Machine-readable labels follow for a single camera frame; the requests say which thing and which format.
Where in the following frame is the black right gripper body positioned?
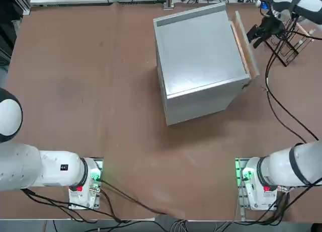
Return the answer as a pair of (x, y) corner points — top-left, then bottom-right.
(260, 15), (285, 39)

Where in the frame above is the gray drawer with wooden box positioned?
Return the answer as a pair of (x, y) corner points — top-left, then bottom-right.
(229, 10), (260, 90)

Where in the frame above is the gray metal cabinet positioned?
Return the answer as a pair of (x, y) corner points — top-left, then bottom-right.
(152, 2), (252, 128)

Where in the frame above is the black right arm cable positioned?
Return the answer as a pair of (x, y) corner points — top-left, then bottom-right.
(265, 28), (319, 145)

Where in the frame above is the black wire cup rack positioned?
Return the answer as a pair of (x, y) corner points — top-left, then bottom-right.
(261, 15), (316, 67)

